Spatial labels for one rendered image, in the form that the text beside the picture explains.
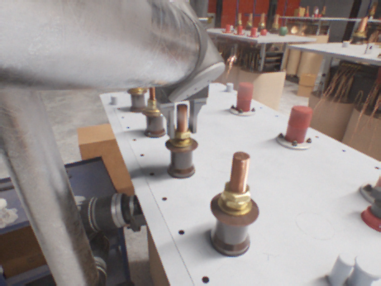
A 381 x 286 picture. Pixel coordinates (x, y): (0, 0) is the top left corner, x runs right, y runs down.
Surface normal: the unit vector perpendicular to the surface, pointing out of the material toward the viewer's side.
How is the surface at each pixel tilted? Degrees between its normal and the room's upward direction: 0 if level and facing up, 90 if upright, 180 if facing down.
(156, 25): 86
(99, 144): 90
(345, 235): 0
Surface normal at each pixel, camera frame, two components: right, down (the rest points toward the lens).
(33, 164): 0.57, 0.31
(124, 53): 0.79, 0.60
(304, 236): 0.03, -0.88
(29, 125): 0.74, 0.24
